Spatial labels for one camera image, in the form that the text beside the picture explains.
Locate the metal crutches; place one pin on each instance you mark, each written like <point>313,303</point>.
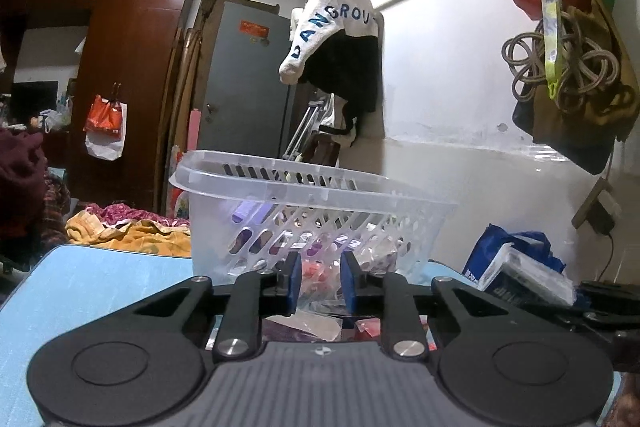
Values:
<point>305,132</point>

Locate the black monitor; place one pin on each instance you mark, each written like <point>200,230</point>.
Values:
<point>32,102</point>

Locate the red packet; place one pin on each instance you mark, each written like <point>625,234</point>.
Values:
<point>370,332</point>

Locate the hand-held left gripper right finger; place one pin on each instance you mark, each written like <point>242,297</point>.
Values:
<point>350,283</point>

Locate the maroon cloth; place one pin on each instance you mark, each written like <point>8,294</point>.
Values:
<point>20,177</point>

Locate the wall power adapter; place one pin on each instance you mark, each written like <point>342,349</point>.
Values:
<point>600,209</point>

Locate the floral blanket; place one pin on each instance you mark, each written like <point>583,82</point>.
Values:
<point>125,214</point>

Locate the white plastic basket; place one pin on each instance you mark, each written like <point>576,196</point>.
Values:
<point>300,202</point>

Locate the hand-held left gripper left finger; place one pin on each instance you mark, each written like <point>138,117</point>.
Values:
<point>294,282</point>

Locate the white lettered cloth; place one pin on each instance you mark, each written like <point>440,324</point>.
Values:
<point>330,7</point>

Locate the grey door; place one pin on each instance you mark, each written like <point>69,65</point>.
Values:
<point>240,97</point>

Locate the black garment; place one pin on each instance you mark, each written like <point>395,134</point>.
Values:
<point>350,72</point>

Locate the yellow cloth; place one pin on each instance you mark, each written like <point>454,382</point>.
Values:
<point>135,239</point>

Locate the blue tote bag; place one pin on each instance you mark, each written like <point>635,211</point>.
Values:
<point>480,257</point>

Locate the brown wooden wardrobe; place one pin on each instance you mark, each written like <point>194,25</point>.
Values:
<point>125,57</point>

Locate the wooden boards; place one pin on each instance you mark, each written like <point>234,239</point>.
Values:
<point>180,107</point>

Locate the plaid cloth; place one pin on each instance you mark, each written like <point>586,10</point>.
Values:
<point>57,212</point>

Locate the olive hanging bag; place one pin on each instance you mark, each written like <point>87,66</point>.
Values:
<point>575,132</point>

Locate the pink hanging item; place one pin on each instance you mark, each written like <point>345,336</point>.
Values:
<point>194,124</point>

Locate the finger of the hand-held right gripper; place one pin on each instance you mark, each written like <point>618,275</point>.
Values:
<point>590,319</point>
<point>610,291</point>

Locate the red white plastic bag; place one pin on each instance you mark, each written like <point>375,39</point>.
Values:
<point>105,127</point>

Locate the purple box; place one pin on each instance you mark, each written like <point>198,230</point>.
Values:
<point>250,213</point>

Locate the red item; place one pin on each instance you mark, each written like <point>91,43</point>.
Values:
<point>320,279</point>

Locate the clear wrapped package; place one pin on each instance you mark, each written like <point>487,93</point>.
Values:
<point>535,277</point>

